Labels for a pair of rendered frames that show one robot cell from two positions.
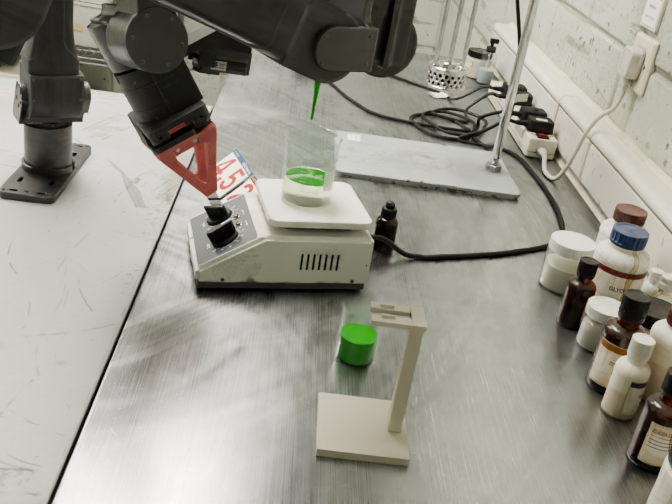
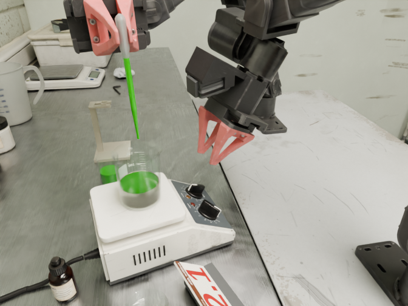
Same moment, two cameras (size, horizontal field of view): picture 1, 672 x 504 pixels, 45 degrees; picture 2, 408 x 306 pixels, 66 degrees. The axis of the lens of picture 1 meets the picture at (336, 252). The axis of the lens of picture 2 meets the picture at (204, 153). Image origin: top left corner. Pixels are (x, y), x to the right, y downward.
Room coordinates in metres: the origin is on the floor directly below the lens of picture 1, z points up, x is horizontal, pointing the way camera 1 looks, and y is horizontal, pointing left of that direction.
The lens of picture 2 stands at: (1.25, 0.10, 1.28)
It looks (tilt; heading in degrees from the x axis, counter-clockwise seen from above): 31 degrees down; 174
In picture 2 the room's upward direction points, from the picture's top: straight up
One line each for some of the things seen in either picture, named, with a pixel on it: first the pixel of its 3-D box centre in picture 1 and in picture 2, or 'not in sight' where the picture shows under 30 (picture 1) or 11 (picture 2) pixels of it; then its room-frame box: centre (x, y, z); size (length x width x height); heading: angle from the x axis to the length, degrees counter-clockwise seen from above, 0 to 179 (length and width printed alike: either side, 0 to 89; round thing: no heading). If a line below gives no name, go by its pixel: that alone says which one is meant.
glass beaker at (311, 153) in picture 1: (307, 169); (140, 176); (0.88, 0.05, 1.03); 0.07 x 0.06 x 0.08; 97
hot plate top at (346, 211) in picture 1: (311, 203); (136, 202); (0.88, 0.04, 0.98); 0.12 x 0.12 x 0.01; 18
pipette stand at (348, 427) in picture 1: (373, 372); (109, 128); (0.59, -0.05, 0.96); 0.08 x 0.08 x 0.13; 4
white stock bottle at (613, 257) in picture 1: (616, 272); not in sight; (0.88, -0.33, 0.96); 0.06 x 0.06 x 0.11
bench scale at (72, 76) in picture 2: not in sight; (67, 76); (0.02, -0.29, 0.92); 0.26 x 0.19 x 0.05; 92
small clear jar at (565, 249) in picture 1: (567, 263); not in sight; (0.94, -0.29, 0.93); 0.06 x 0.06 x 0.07
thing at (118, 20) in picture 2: not in sight; (120, 35); (0.88, 0.05, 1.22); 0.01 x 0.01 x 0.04; 18
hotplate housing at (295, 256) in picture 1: (286, 235); (155, 220); (0.87, 0.06, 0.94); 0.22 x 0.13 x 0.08; 108
